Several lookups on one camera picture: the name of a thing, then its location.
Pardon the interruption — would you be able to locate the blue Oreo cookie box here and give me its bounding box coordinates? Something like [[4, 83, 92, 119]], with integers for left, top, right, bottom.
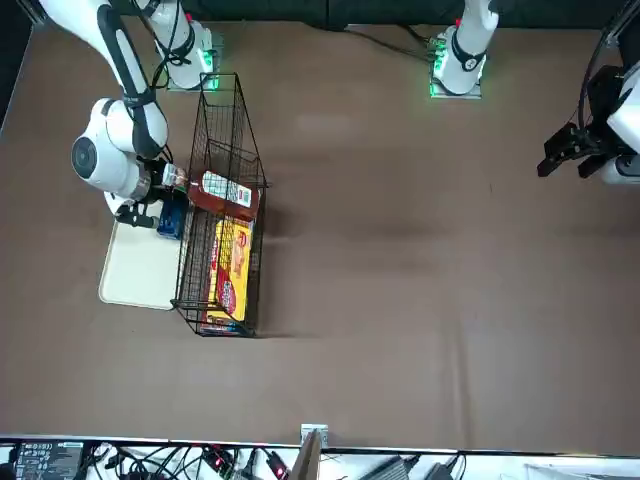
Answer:
[[156, 197, 194, 239]]

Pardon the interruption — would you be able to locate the cream plastic tray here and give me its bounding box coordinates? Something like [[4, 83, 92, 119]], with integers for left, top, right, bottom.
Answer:
[[97, 197, 201, 312]]

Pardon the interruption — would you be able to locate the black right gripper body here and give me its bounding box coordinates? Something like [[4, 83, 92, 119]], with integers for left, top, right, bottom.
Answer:
[[143, 157, 175, 205]]

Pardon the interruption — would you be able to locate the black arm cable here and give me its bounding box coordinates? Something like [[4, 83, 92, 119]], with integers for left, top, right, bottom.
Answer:
[[132, 0, 179, 92], [577, 22, 624, 132]]

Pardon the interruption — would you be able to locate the aluminium frame post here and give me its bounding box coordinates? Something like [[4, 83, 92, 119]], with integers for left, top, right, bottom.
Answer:
[[17, 0, 46, 24], [597, 0, 640, 49]]

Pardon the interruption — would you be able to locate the grey post bracket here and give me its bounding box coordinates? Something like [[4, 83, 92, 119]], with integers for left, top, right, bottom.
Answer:
[[299, 423, 330, 448]]

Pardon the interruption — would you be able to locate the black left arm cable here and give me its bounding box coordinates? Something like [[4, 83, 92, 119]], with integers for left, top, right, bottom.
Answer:
[[577, 22, 624, 132]]

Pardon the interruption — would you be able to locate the grey power adapter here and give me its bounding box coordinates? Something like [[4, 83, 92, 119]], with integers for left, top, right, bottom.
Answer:
[[357, 453, 422, 480]]

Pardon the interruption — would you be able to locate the black table cable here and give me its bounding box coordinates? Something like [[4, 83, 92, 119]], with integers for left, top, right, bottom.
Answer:
[[344, 24, 436, 56]]

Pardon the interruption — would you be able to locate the small black power adapter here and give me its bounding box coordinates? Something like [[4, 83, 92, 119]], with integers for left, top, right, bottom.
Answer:
[[422, 462, 460, 480]]

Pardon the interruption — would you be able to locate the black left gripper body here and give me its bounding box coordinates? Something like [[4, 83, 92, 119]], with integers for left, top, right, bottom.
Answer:
[[579, 64, 626, 161]]

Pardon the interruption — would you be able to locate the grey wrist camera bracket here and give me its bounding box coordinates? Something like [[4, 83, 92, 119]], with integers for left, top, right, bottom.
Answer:
[[114, 202, 157, 230]]

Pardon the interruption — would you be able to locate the black labelled power adapter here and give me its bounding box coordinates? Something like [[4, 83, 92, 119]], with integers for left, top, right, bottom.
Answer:
[[8, 439, 85, 480]]

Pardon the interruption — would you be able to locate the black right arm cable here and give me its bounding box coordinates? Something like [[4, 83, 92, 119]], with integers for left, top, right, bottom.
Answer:
[[132, 0, 179, 92]]

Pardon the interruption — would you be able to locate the metal camera post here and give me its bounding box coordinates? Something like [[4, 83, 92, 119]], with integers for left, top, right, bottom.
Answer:
[[291, 429, 324, 480]]

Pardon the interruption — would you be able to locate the yellow cookie box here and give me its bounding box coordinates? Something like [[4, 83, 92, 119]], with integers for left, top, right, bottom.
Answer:
[[206, 217, 256, 324]]

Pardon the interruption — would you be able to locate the black wire shelf rack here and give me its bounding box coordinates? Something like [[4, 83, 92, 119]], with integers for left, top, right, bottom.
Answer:
[[170, 72, 271, 339]]

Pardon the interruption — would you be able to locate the black plug red light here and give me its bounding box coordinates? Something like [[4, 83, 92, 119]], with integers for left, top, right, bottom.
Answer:
[[263, 448, 292, 480], [202, 444, 235, 475]]

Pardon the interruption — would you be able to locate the black ledge cable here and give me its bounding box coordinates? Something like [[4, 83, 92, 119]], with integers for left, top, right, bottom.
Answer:
[[112, 442, 211, 480]]

